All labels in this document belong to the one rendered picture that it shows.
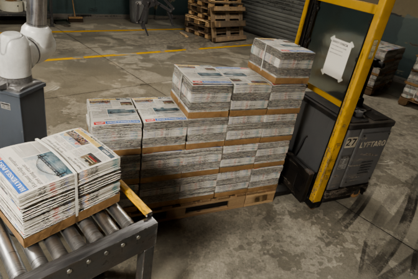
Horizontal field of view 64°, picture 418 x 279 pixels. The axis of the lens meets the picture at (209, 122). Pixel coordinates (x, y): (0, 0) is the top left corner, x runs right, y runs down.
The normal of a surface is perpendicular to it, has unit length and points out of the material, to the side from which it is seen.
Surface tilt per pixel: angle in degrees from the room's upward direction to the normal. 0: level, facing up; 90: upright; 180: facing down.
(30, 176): 1
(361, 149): 90
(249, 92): 90
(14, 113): 90
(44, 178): 2
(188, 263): 0
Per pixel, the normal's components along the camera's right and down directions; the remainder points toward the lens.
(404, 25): -0.73, 0.20
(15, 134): -0.24, 0.40
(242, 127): 0.39, 0.45
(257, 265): 0.14, -0.89
